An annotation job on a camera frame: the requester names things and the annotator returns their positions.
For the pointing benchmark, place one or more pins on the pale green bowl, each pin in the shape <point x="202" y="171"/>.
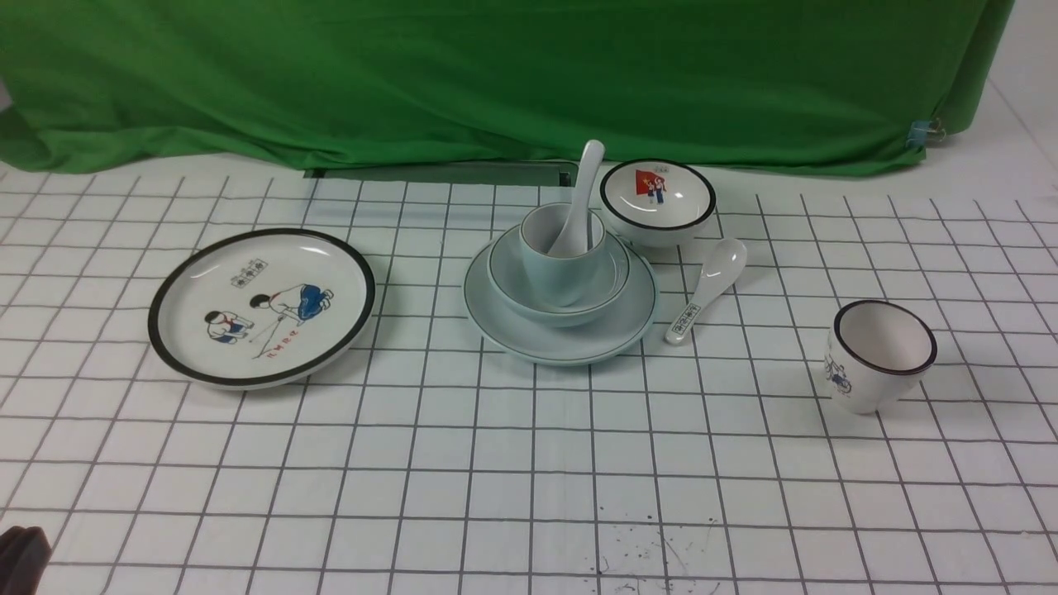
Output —
<point x="508" y="278"/>

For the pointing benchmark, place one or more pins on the plain white ceramic spoon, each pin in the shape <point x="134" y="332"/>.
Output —
<point x="576" y="236"/>

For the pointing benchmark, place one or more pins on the green backdrop cloth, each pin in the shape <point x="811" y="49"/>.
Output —
<point x="799" y="87"/>

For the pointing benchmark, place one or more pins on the pale green plate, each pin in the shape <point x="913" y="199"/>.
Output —
<point x="611" y="334"/>

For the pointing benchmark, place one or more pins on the pale green cup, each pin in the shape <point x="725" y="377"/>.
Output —
<point x="560" y="279"/>

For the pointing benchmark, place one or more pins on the blue binder clip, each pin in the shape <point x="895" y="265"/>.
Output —
<point x="923" y="133"/>

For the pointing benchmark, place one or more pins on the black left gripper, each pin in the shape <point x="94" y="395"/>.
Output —
<point x="25" y="553"/>

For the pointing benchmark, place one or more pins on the black-rimmed illustrated bowl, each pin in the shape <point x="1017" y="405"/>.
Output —
<point x="656" y="203"/>

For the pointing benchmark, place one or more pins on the black-rimmed illustrated cup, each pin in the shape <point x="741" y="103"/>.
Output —
<point x="876" y="352"/>

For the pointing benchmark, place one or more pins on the white spoon with label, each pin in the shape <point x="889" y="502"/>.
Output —
<point x="721" y="269"/>

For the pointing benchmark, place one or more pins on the black-rimmed illustrated plate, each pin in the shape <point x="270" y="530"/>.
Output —
<point x="261" y="309"/>

